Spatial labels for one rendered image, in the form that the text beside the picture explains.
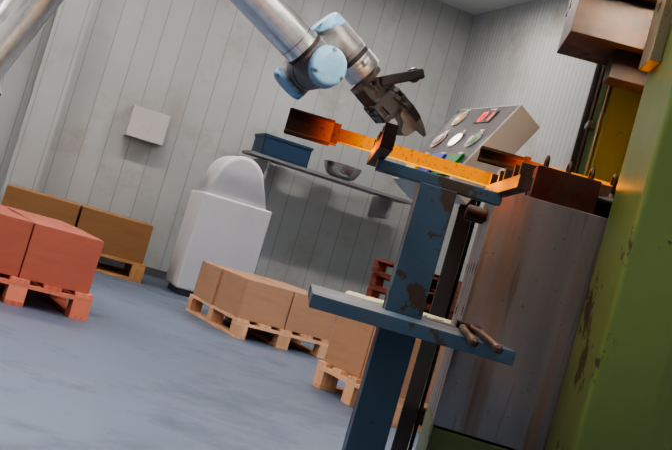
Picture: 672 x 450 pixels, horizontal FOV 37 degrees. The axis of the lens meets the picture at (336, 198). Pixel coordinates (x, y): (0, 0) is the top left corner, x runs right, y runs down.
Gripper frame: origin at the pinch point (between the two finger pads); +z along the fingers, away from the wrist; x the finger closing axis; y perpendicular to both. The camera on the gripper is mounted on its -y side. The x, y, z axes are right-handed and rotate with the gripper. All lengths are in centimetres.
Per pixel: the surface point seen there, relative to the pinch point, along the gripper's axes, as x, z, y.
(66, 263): -329, 9, 87
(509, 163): 45.4, 4.5, 6.4
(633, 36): 58, 0, -25
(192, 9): -803, -26, -174
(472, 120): -11.5, 11.1, -16.1
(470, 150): 4.0, 11.1, -4.5
